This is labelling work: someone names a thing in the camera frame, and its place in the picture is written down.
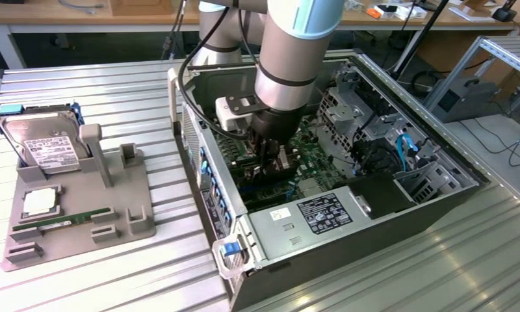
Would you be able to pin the wooden desk white frame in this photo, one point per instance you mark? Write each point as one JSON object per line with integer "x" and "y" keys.
{"x": 91, "y": 19}

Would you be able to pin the black fan shroud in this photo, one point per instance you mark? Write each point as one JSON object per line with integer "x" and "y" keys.
{"x": 382, "y": 195}

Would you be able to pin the silver perforated disk cage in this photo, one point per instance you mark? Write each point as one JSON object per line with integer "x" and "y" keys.
{"x": 342, "y": 113}

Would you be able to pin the small silver heat sink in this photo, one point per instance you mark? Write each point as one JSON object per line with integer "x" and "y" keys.
{"x": 312, "y": 188}

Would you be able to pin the silver CPU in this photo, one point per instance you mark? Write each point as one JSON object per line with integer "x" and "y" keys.
{"x": 41, "y": 201}

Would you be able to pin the silver power supply unit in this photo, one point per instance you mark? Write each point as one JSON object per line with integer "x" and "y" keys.
{"x": 304, "y": 224}

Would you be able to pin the white small box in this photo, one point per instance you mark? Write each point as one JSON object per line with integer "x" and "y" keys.
{"x": 410, "y": 13}

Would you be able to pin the black desk device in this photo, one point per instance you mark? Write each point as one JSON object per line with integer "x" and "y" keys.
{"x": 505, "y": 14}

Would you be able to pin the green RAM stick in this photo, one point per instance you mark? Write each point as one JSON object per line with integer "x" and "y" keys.
{"x": 70, "y": 220}

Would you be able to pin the black graphics card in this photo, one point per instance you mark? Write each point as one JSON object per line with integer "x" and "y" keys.
{"x": 249, "y": 177}

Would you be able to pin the black tripod pole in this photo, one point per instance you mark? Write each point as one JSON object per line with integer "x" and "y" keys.
{"x": 421, "y": 32}

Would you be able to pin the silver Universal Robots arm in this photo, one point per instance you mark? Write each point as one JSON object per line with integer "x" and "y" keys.
{"x": 286, "y": 48}

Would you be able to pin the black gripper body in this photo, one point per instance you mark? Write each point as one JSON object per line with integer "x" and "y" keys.
{"x": 275, "y": 125}

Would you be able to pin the orange small box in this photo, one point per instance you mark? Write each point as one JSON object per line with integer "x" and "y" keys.
{"x": 374, "y": 11}

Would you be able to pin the grey parts rack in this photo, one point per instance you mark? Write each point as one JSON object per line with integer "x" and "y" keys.
{"x": 87, "y": 208}

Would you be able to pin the green motherboard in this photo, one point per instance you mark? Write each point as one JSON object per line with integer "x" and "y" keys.
{"x": 317, "y": 162}

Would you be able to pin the silver hard disk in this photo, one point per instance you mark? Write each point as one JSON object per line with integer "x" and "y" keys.
{"x": 47, "y": 143}

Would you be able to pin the hard disk drive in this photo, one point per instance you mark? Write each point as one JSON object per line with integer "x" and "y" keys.
{"x": 77, "y": 112}

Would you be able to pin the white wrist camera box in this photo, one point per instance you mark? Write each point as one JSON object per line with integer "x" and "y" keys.
{"x": 233, "y": 113}

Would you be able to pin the aluminium profile frame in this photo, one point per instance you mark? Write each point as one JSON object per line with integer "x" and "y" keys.
{"x": 510, "y": 52}

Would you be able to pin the black open PC case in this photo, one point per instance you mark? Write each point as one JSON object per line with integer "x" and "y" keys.
{"x": 417, "y": 208}

